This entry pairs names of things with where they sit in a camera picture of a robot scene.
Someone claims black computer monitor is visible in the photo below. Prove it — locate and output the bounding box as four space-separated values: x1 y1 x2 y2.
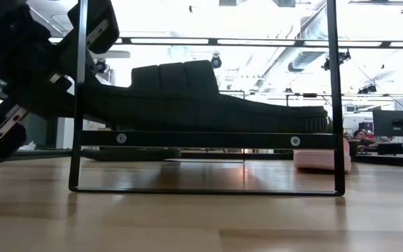
372 108 403 138

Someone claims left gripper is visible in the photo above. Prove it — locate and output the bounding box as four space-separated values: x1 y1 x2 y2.
0 0 120 164

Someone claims pink slide sandal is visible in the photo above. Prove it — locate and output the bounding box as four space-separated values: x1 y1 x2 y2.
292 138 352 173

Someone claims wooden shelf with black frame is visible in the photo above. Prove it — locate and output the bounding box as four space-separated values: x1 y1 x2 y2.
68 0 346 197

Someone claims black aluminium table frame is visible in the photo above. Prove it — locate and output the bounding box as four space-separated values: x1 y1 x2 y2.
0 148 403 169

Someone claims person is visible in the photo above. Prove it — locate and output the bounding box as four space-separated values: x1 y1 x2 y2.
351 128 379 150

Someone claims black slide sandal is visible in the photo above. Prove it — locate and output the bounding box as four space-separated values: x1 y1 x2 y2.
78 59 330 134

